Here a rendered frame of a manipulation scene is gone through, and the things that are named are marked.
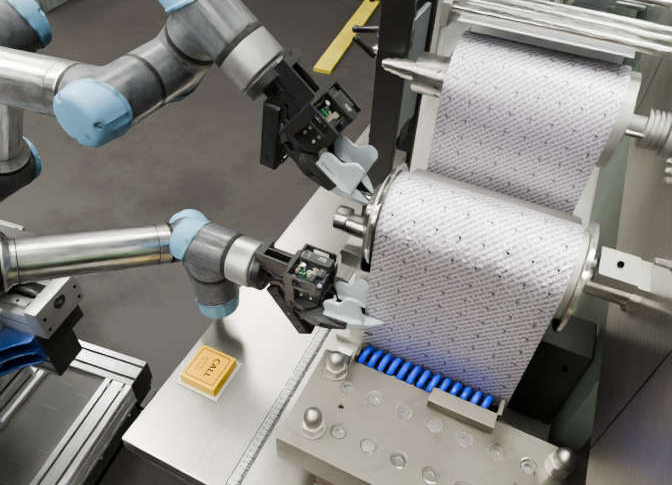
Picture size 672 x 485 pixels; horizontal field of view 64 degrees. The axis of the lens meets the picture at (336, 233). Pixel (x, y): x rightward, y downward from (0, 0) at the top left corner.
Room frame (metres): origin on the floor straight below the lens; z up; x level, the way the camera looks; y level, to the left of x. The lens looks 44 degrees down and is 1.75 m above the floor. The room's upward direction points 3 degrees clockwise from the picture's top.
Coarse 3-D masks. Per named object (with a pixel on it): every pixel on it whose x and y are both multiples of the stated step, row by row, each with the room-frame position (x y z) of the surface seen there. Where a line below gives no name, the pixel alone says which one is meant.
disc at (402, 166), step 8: (400, 168) 0.58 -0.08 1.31; (392, 176) 0.55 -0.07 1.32; (384, 192) 0.52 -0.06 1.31; (384, 200) 0.53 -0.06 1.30; (376, 208) 0.51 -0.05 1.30; (376, 216) 0.50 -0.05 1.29; (376, 224) 0.51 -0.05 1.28; (368, 232) 0.49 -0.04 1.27; (368, 240) 0.49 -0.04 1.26; (368, 248) 0.49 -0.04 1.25; (368, 256) 0.49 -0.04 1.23
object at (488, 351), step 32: (384, 288) 0.49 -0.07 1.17; (416, 288) 0.47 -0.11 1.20; (384, 320) 0.49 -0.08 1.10; (416, 320) 0.47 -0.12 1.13; (448, 320) 0.45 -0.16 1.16; (480, 320) 0.44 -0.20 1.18; (512, 320) 0.42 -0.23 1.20; (384, 352) 0.48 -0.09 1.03; (416, 352) 0.46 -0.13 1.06; (448, 352) 0.45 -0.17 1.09; (480, 352) 0.43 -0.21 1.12; (512, 352) 0.41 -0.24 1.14; (480, 384) 0.42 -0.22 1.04; (512, 384) 0.41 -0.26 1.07
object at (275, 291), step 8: (272, 288) 0.54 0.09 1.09; (280, 288) 0.54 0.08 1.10; (272, 296) 0.54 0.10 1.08; (280, 296) 0.53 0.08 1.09; (280, 304) 0.54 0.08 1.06; (288, 312) 0.53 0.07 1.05; (296, 312) 0.53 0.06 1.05; (296, 320) 0.53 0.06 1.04; (304, 320) 0.53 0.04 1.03; (296, 328) 0.53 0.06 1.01; (304, 328) 0.52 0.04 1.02; (312, 328) 0.53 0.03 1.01
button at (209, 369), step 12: (204, 348) 0.54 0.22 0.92; (192, 360) 0.51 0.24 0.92; (204, 360) 0.51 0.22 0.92; (216, 360) 0.51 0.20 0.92; (228, 360) 0.52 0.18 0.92; (192, 372) 0.49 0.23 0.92; (204, 372) 0.49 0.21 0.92; (216, 372) 0.49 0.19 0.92; (228, 372) 0.50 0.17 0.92; (192, 384) 0.47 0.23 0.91; (204, 384) 0.47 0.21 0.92; (216, 384) 0.47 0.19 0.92
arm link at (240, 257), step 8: (240, 240) 0.59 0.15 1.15; (248, 240) 0.59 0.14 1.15; (256, 240) 0.60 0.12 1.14; (232, 248) 0.57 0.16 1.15; (240, 248) 0.57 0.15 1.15; (248, 248) 0.57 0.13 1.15; (256, 248) 0.57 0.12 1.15; (232, 256) 0.56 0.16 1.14; (240, 256) 0.56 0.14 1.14; (248, 256) 0.56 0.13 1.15; (232, 264) 0.55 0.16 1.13; (240, 264) 0.55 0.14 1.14; (248, 264) 0.55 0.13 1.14; (224, 272) 0.55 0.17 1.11; (232, 272) 0.55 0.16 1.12; (240, 272) 0.54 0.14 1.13; (248, 272) 0.55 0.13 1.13; (232, 280) 0.55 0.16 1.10; (240, 280) 0.54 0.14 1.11; (248, 280) 0.54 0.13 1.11
